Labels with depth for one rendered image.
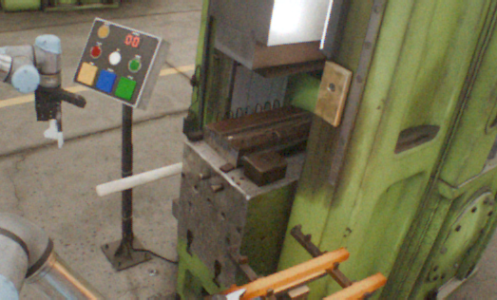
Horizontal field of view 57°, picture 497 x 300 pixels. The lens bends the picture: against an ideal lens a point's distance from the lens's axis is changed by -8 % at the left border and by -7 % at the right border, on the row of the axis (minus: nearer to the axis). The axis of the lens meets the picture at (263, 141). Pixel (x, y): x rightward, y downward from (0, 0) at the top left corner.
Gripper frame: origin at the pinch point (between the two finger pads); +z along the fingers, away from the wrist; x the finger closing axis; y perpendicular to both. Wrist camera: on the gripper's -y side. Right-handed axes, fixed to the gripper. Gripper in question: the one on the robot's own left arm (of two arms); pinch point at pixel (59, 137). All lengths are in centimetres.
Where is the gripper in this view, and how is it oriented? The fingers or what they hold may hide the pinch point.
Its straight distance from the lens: 173.0
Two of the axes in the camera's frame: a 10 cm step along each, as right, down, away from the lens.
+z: -1.6, 8.5, 5.0
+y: -8.8, 1.0, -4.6
